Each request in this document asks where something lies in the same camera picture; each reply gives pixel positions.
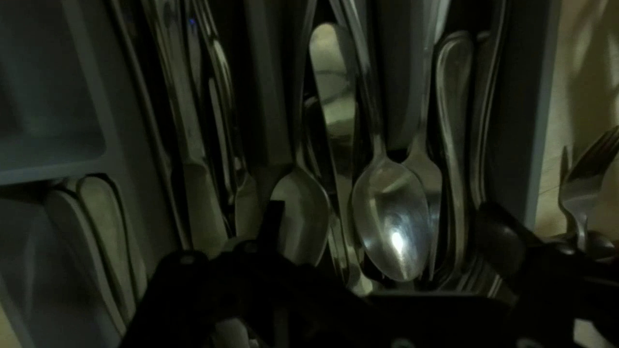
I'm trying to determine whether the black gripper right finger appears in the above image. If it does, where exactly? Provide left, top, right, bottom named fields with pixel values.
left=471, top=201, right=585, bottom=309

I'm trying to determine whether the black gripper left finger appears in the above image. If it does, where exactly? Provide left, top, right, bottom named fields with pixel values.
left=255, top=199, right=288, bottom=251

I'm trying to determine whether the silver metal spoon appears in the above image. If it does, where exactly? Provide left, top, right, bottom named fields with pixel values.
left=330, top=0, right=446, bottom=284

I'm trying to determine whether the silver table knife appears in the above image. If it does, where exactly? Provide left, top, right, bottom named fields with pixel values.
left=42, top=188, right=131, bottom=336
left=75, top=172, right=150, bottom=306
left=137, top=0, right=230, bottom=249

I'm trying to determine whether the grey cutlery tray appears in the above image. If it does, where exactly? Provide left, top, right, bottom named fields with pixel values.
left=0, top=0, right=562, bottom=348

